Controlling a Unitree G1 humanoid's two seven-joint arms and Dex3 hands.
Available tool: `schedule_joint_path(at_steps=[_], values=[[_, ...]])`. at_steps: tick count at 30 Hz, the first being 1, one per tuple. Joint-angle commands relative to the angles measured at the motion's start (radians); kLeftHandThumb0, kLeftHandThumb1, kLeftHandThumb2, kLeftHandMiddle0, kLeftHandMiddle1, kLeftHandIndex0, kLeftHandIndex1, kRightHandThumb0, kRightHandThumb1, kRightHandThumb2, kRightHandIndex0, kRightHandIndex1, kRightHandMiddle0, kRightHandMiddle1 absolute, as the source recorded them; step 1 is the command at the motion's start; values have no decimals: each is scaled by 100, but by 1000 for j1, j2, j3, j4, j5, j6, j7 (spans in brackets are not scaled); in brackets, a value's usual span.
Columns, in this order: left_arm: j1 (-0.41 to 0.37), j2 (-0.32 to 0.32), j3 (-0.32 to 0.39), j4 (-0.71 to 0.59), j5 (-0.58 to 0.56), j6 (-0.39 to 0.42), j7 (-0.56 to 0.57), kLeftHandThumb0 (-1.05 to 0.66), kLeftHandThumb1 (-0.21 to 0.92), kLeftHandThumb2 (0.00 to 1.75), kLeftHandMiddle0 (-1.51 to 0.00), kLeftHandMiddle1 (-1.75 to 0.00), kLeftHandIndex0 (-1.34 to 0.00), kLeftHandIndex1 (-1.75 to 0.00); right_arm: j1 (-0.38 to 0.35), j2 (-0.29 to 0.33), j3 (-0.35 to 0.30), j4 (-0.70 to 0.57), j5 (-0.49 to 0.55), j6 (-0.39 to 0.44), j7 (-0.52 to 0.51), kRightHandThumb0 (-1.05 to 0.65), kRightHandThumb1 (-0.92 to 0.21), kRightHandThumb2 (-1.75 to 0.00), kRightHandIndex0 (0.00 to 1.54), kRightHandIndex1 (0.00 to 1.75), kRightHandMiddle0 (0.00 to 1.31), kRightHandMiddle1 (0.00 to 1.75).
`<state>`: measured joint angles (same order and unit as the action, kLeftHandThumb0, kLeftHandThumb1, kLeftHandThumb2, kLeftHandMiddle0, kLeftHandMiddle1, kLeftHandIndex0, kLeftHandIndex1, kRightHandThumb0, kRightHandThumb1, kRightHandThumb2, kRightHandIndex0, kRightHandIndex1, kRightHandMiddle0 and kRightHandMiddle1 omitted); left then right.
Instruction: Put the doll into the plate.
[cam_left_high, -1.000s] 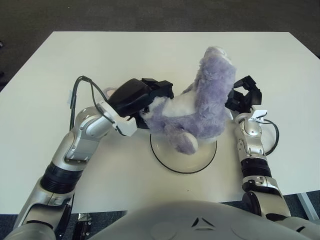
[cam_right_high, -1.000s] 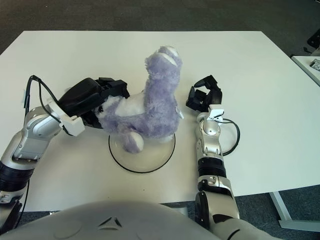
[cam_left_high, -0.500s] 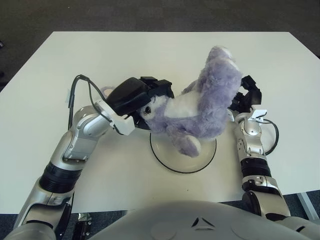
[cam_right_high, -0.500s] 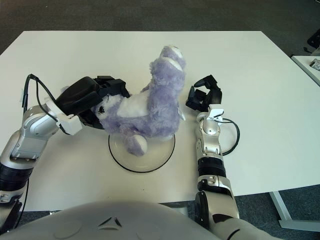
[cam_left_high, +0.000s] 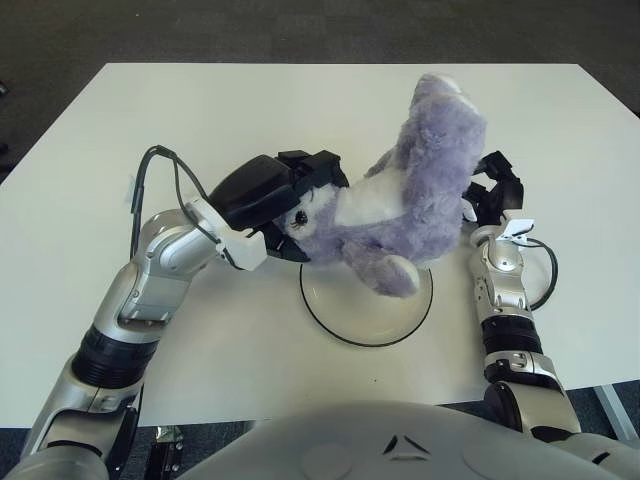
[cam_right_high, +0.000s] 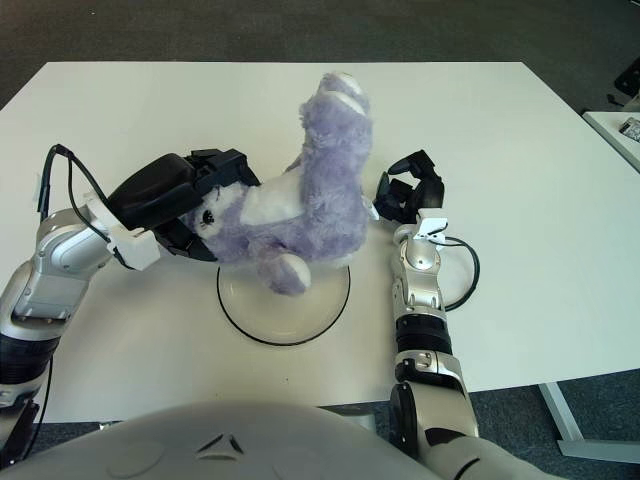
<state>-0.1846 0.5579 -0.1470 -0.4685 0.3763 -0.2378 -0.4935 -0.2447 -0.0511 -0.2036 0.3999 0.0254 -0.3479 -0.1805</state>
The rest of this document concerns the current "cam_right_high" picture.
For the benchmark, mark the small white side table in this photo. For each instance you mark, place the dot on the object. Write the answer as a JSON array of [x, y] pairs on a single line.
[[615, 140]]

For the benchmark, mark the purple plush bunny doll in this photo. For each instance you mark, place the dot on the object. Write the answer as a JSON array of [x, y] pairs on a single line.
[[325, 200]]

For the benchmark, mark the grey robot torso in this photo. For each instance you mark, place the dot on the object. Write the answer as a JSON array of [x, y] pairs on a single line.
[[225, 445]]

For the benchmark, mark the grey metal table leg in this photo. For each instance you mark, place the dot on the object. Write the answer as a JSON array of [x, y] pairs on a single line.
[[560, 415]]

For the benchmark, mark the white plate with black rim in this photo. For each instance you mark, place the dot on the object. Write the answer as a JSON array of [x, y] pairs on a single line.
[[280, 320]]

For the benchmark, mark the small patterned box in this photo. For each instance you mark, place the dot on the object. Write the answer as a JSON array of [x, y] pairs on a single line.
[[631, 130]]

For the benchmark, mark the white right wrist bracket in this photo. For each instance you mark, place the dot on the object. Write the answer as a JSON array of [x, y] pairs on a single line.
[[432, 222]]

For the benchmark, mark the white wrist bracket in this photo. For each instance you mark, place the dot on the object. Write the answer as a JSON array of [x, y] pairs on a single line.
[[137, 250], [432, 222]]

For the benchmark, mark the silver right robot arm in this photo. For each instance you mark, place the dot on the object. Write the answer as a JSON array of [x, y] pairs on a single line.
[[425, 300]]

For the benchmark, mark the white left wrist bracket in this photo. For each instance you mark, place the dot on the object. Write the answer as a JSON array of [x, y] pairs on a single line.
[[137, 250]]

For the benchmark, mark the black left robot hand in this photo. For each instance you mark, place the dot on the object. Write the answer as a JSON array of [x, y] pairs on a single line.
[[150, 195]]

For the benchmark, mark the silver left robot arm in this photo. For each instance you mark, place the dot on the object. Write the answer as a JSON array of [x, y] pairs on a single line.
[[55, 270]]

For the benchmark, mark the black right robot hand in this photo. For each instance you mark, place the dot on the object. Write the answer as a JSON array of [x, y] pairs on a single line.
[[430, 192]]

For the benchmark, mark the black chair base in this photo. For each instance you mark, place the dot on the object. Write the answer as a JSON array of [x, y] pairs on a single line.
[[627, 80]]

